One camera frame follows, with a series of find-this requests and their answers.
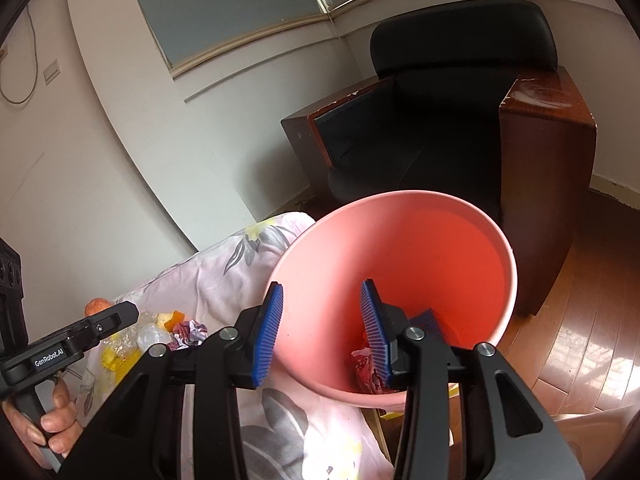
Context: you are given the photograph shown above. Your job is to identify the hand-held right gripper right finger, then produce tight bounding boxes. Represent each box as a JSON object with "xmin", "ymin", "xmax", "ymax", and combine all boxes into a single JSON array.
[{"xmin": 361, "ymin": 279, "xmax": 586, "ymax": 480}]

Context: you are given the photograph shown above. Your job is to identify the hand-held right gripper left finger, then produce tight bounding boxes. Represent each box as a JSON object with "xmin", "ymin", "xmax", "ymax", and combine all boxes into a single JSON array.
[{"xmin": 65, "ymin": 281, "xmax": 284, "ymax": 480}]

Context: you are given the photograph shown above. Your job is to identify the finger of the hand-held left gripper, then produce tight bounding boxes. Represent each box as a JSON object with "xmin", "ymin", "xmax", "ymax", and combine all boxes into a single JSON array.
[{"xmin": 65, "ymin": 301, "xmax": 140, "ymax": 356}]

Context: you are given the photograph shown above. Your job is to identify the floral paper wrapper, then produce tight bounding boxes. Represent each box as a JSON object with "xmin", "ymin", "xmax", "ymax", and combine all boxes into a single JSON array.
[{"xmin": 350, "ymin": 345, "xmax": 396, "ymax": 395}]

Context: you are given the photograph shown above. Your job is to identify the yellow plastic wrapper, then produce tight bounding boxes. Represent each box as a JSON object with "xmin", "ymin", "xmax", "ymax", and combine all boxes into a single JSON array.
[{"xmin": 100, "ymin": 345, "xmax": 143, "ymax": 373}]

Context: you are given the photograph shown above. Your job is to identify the clear plastic bag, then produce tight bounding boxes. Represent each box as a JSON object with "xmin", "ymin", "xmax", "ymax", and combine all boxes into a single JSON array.
[{"xmin": 107, "ymin": 310, "xmax": 168, "ymax": 356}]

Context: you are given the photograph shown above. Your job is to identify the white purple paper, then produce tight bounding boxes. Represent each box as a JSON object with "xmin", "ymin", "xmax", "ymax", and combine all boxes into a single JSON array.
[{"xmin": 167, "ymin": 317, "xmax": 208, "ymax": 351}]

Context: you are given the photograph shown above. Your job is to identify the pink plastic bucket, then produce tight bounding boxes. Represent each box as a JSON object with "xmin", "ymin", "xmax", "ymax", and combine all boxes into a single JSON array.
[{"xmin": 270, "ymin": 190, "xmax": 517, "ymax": 408}]

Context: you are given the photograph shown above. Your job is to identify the person's left hand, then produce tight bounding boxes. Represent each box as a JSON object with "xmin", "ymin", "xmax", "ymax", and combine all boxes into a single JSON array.
[{"xmin": 2, "ymin": 380, "xmax": 85, "ymax": 471}]

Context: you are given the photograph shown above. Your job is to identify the floral pink cloth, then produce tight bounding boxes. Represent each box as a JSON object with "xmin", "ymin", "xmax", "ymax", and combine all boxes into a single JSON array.
[{"xmin": 47, "ymin": 212, "xmax": 396, "ymax": 480}]

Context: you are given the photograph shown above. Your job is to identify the black leather armchair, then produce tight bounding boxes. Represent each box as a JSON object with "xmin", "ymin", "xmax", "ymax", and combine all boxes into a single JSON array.
[{"xmin": 280, "ymin": 0, "xmax": 598, "ymax": 316}]

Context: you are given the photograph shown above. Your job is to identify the beige cloth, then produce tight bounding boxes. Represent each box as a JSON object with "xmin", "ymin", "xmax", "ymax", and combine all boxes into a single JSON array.
[{"xmin": 550, "ymin": 404, "xmax": 637, "ymax": 480}]

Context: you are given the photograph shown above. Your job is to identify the frosted window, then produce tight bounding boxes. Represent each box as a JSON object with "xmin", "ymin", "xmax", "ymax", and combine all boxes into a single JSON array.
[{"xmin": 122, "ymin": 0, "xmax": 591, "ymax": 78}]

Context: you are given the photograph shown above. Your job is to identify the white wall cable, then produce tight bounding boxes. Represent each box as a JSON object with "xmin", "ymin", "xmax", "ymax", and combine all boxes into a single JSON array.
[{"xmin": 0, "ymin": 0, "xmax": 53, "ymax": 107}]

